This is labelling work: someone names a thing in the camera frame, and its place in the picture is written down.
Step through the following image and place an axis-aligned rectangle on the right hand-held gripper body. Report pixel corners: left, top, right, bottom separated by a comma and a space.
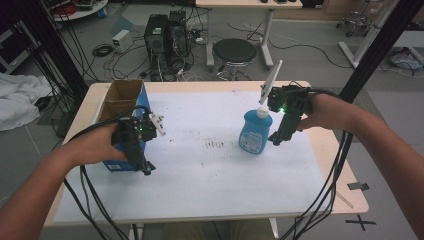
258, 59, 314, 116

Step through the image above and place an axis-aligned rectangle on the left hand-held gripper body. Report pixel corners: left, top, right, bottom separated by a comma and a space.
111, 112, 167, 149

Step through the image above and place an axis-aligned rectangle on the blue bottle with white cap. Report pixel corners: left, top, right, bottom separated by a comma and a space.
238, 105, 274, 156

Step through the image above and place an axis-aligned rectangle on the person's right hand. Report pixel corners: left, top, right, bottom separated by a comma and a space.
297, 93, 352, 132

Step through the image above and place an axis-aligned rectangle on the person's left hand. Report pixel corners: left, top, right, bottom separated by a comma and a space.
70, 123, 128, 167

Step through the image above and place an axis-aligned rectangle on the blue cardboard box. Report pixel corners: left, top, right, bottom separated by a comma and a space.
96, 78, 152, 173

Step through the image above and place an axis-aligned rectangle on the white paper table cover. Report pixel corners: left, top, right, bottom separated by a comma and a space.
53, 89, 330, 224

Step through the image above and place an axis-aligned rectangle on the black round stool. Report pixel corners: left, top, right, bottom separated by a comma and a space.
211, 37, 258, 81

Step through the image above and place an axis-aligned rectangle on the black tape piece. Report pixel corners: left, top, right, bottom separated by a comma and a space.
346, 181, 371, 192

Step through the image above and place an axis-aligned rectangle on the small white box device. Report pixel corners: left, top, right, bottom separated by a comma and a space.
111, 29, 134, 54

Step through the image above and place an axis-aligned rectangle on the black computer tower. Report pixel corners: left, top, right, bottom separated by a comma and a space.
165, 10, 192, 69
143, 13, 170, 66

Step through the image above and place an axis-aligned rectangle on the white metal stand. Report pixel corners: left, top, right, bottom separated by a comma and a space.
338, 0, 401, 70

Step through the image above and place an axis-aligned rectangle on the wheeled chair base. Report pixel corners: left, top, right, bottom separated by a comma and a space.
335, 11, 373, 38

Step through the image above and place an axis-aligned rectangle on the white-legged wooden desk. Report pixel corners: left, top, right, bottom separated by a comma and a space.
195, 0, 304, 72

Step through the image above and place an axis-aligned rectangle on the light blue bag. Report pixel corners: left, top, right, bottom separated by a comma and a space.
389, 47, 424, 72

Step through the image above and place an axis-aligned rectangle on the white cloth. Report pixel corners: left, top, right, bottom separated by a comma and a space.
0, 72, 53, 132

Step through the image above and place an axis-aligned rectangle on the round white table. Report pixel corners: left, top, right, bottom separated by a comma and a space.
49, 0, 110, 23

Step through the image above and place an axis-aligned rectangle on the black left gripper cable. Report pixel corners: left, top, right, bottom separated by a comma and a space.
62, 105, 152, 240

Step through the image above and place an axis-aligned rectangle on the black right gripper cable bundle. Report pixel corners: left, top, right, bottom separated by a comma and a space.
279, 80, 355, 240

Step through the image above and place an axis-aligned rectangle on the coiled black cable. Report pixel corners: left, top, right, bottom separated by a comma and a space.
91, 43, 115, 58

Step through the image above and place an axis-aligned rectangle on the black metal frame post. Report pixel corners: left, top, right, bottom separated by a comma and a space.
13, 0, 90, 98
337, 0, 424, 104

